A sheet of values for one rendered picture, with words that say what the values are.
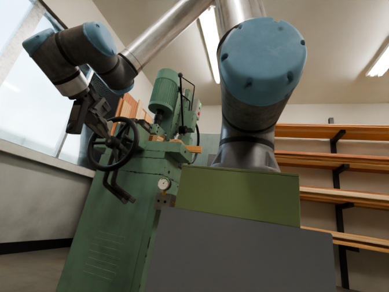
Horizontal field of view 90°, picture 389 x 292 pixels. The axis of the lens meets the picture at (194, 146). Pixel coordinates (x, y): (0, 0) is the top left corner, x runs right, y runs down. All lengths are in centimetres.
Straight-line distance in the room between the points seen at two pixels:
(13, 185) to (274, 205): 211
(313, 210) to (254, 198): 306
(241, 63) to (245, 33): 6
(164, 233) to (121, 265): 70
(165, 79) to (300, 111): 292
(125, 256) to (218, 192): 75
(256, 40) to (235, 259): 38
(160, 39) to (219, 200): 58
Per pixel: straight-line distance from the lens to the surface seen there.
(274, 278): 39
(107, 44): 64
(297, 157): 307
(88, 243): 122
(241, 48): 39
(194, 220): 39
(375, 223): 369
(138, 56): 74
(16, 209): 232
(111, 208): 115
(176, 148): 104
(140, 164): 111
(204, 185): 42
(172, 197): 96
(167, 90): 142
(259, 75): 36
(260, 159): 48
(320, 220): 347
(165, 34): 78
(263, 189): 41
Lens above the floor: 54
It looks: 20 degrees up
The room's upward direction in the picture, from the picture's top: 10 degrees clockwise
